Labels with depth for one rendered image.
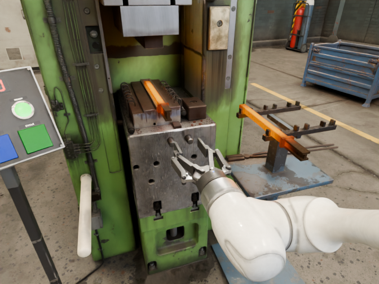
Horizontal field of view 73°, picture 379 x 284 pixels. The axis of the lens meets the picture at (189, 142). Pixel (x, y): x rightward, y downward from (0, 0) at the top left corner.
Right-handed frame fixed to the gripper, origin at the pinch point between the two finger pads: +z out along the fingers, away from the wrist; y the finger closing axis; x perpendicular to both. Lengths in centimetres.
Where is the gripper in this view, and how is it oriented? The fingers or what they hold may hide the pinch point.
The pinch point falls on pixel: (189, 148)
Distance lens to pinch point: 76.9
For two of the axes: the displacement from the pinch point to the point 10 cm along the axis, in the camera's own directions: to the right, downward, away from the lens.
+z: -3.1, -4.7, 8.2
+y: 9.5, -1.6, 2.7
